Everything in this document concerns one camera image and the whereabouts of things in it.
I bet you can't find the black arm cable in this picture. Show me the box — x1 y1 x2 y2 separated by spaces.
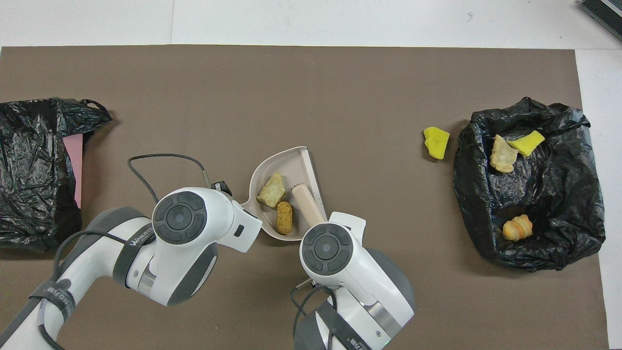
36 154 214 350
291 280 341 350

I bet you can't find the black trash bag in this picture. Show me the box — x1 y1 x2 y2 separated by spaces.
0 97 113 252
453 96 606 272

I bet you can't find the plain yellow sponge piece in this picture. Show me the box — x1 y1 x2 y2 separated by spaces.
423 126 450 160

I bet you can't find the brown table mat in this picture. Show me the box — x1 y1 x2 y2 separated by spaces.
0 45 610 350

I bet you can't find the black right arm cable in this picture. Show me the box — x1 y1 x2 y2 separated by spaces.
291 280 341 350

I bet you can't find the pale toy bread chunk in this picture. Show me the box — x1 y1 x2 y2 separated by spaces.
257 172 286 209
490 135 519 174

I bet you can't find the dark ribbed panel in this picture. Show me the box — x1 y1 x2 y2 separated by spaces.
579 0 622 42

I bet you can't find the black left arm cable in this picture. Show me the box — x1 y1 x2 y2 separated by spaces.
36 154 214 350

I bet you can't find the beige plastic dustpan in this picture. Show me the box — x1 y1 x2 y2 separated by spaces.
242 146 328 242

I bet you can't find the toy croissant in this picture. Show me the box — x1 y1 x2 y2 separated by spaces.
502 214 534 242

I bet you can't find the pink bin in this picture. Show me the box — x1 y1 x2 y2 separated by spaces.
63 134 84 210

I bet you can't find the yellow green sponge piece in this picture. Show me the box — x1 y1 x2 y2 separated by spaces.
508 130 546 157

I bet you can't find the right black trash bag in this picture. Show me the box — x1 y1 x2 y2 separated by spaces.
453 96 606 272

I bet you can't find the brown toy bread roll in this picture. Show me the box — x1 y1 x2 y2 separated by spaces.
276 201 294 235

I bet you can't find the beige hand brush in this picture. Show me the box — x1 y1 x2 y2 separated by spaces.
292 183 327 227

